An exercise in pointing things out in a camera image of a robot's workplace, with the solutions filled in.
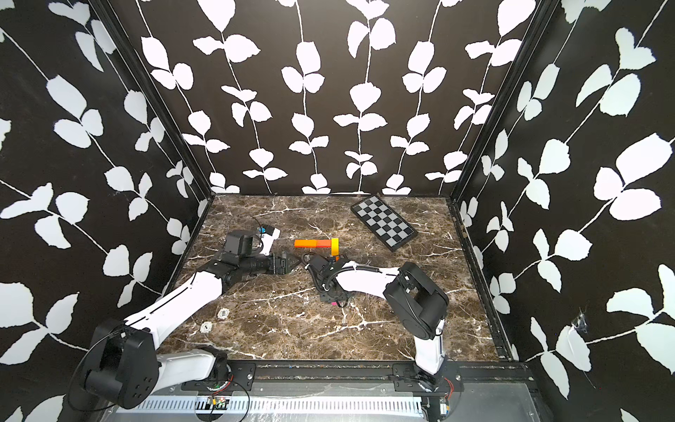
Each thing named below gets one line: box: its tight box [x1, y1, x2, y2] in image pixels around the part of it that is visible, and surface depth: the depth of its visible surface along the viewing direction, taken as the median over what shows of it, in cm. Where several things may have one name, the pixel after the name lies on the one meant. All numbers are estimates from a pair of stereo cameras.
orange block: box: [294, 239, 318, 248], surface depth 106 cm
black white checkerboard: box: [350, 195, 419, 253], surface depth 110 cm
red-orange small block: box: [315, 239, 332, 248], surface depth 106 cm
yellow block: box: [331, 237, 341, 256], surface depth 105 cm
